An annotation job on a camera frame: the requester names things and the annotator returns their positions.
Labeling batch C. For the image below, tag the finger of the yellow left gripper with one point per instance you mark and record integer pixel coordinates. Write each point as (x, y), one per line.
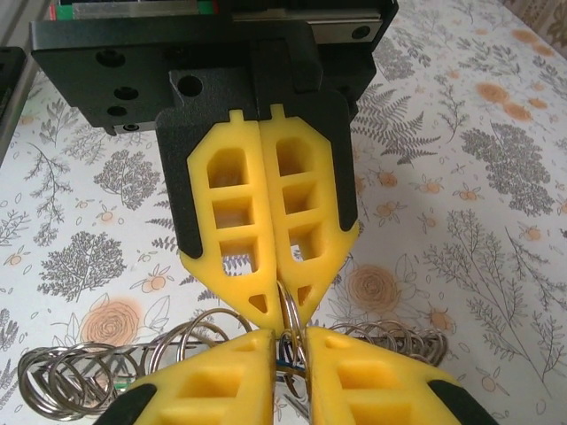
(230, 203)
(314, 212)

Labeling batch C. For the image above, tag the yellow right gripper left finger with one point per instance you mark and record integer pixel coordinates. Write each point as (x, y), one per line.
(230, 376)

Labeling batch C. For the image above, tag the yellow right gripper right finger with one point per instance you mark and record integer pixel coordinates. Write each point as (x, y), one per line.
(354, 380)

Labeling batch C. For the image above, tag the silver metal keyring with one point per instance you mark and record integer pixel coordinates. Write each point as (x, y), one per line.
(27, 389)
(90, 398)
(290, 305)
(436, 343)
(191, 326)

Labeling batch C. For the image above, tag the green plastic tag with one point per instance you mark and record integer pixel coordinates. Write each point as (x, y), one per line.
(121, 387)

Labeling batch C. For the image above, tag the floral patterned table cover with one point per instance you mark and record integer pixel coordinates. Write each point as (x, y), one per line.
(443, 177)

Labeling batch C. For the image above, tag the black left base mounting plate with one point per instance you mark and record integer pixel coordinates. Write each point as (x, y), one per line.
(11, 79)

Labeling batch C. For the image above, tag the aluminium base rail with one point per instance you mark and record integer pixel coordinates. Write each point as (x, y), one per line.
(17, 128)

